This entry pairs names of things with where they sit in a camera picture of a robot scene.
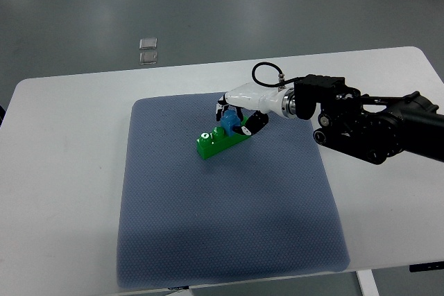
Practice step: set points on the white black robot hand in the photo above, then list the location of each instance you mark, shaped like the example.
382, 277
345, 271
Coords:
261, 100

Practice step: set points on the small blue block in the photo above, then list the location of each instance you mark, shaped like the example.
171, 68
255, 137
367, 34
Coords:
228, 121

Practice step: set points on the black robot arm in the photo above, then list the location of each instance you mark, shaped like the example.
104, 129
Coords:
370, 128

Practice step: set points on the long green block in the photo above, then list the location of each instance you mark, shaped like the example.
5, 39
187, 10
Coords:
214, 142

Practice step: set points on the blue-grey textured mat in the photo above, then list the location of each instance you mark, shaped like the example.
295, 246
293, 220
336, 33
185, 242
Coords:
262, 208

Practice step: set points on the upper metal floor plate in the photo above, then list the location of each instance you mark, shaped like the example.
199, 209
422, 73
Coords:
148, 43

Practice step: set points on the white table leg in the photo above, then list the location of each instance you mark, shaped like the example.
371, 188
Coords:
367, 283

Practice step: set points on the black table control panel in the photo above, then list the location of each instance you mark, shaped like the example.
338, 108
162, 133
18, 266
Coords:
424, 267

